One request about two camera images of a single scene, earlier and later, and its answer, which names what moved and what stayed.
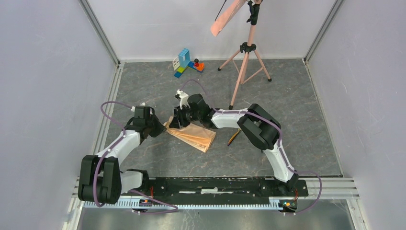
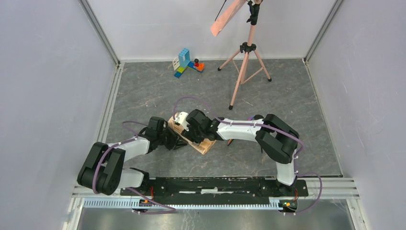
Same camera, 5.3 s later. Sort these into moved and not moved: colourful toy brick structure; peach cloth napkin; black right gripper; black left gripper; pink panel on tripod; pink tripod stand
Moved: black left gripper; peach cloth napkin; black right gripper
Not moved: colourful toy brick structure; pink tripod stand; pink panel on tripod
